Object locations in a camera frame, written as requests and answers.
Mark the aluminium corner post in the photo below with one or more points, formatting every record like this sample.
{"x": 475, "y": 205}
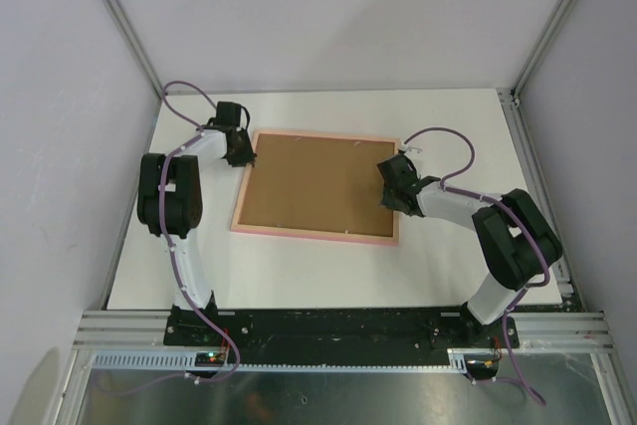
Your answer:
{"x": 557, "y": 17}
{"x": 121, "y": 20}

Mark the left aluminium corner post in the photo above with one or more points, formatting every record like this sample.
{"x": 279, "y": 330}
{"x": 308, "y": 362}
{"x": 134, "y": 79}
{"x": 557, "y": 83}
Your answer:
{"x": 121, "y": 20}

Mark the right aluminium corner post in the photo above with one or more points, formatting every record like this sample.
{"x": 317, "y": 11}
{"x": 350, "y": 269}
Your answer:
{"x": 557, "y": 17}

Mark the grey slotted cable duct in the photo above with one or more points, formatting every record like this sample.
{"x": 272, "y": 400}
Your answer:
{"x": 198, "y": 362}

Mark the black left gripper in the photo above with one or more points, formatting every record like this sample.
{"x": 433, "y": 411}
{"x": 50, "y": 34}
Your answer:
{"x": 248, "y": 157}

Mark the aluminium front right rail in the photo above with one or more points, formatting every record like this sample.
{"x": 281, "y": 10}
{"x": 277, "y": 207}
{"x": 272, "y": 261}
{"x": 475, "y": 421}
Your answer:
{"x": 563, "y": 333}

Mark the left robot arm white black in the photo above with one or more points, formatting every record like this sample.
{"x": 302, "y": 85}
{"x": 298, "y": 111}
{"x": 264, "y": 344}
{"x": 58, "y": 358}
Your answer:
{"x": 170, "y": 198}

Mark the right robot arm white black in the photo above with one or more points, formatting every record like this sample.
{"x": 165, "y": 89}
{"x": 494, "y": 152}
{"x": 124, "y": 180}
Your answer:
{"x": 516, "y": 240}

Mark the brown cardboard backing board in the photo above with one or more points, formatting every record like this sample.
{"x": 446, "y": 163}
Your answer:
{"x": 318, "y": 181}

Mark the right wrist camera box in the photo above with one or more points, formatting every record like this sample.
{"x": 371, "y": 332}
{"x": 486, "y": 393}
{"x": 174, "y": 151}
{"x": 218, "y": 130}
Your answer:
{"x": 407, "y": 149}

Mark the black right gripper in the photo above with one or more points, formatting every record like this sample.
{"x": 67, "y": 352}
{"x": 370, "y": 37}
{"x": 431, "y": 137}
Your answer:
{"x": 387, "y": 201}

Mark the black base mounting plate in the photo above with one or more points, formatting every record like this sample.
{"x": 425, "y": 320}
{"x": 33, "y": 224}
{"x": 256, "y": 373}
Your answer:
{"x": 359, "y": 336}

